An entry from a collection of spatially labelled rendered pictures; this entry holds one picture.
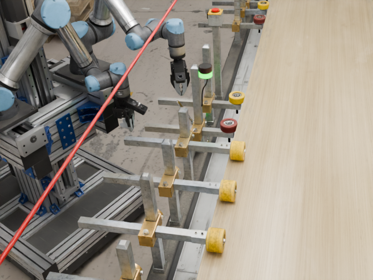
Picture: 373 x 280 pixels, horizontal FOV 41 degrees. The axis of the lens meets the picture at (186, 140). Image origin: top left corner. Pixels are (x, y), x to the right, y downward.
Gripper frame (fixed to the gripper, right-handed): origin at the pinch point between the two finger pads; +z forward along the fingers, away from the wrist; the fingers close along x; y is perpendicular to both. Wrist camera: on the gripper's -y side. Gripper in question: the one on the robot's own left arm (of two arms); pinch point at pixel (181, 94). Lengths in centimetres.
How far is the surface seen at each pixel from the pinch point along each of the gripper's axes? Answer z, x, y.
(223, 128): 10.9, -16.7, -16.5
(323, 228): 11, -40, -85
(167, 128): 14.7, 8.6, -5.1
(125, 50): 100, 36, 273
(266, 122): 10.6, -36.6, -16.7
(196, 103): 2.2, -6.2, -6.6
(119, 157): 101, 44, 92
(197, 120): 11.5, -5.9, -6.5
